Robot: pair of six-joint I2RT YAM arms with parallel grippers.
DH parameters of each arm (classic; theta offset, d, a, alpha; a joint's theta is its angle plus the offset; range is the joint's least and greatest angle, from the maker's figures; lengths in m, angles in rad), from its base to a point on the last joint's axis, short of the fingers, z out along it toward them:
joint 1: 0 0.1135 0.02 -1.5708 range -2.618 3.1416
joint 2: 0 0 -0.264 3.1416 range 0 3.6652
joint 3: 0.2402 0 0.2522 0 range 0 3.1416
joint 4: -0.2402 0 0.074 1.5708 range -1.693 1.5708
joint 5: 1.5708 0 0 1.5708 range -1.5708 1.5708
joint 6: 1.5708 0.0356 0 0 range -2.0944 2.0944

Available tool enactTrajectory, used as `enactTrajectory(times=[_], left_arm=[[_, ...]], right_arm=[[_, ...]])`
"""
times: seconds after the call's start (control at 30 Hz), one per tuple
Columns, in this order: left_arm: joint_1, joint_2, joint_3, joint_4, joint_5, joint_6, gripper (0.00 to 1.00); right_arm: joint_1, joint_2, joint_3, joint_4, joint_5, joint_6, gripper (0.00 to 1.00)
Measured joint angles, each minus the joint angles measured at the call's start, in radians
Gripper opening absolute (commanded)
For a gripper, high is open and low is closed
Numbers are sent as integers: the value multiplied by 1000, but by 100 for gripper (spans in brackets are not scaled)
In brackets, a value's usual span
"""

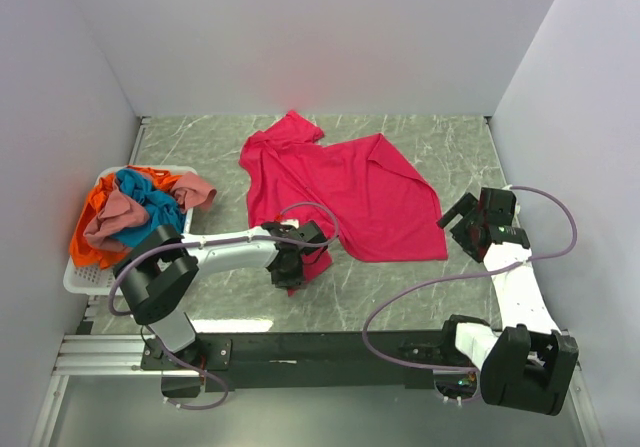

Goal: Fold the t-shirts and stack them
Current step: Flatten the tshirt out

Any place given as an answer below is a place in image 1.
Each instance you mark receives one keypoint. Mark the white plastic laundry basket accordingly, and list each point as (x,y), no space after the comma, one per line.
(91,280)

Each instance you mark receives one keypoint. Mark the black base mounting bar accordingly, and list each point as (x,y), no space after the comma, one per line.
(331,359)

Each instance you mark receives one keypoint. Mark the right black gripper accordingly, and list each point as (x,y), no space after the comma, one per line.
(468,208)

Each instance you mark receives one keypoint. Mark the magenta t shirt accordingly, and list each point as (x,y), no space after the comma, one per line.
(364,190)

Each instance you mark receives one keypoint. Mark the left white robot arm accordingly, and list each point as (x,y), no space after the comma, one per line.
(155,276)

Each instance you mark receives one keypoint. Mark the orange t shirt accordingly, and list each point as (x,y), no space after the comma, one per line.
(90,241)

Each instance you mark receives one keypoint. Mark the teal t shirt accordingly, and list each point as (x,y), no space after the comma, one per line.
(148,205)

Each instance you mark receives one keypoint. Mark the dusty pink t shirt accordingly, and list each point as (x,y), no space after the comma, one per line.
(191,191)

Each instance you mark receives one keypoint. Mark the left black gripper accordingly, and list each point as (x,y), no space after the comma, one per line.
(294,280)

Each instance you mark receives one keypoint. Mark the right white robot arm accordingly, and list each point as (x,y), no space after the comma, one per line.
(529,363)

